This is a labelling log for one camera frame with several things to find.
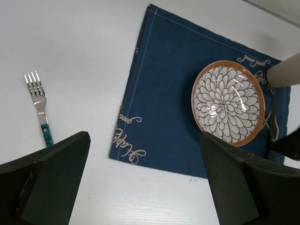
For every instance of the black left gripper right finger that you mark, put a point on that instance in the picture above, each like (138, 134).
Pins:
(248, 189)

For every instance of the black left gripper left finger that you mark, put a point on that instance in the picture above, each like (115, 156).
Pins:
(41, 188)

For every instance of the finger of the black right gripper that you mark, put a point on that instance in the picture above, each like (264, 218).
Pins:
(288, 146)

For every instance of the beige paper cup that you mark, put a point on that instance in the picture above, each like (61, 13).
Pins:
(285, 73)

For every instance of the floral plate with orange rim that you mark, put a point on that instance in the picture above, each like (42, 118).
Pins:
(228, 102)

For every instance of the dark blue cloth placemat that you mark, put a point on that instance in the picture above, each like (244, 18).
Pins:
(156, 127)

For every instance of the black knife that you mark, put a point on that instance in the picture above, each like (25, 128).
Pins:
(272, 128)

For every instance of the fork with green handle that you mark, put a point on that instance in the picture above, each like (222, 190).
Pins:
(38, 98)

